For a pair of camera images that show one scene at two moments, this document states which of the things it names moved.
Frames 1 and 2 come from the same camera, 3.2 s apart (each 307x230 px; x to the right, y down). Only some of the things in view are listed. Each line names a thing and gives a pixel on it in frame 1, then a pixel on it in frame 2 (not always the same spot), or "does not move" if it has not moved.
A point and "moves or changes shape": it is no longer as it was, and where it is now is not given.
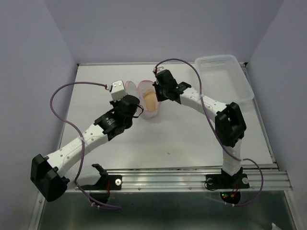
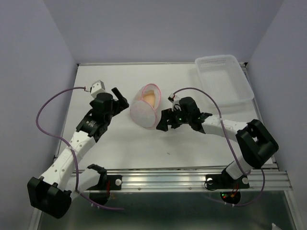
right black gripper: [159, 97] -> [167, 114]
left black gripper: [114, 104] -> [123, 103]
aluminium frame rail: [194, 179] does not move
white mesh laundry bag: [146, 93] moves or changes shape
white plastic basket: [222, 79] does not move
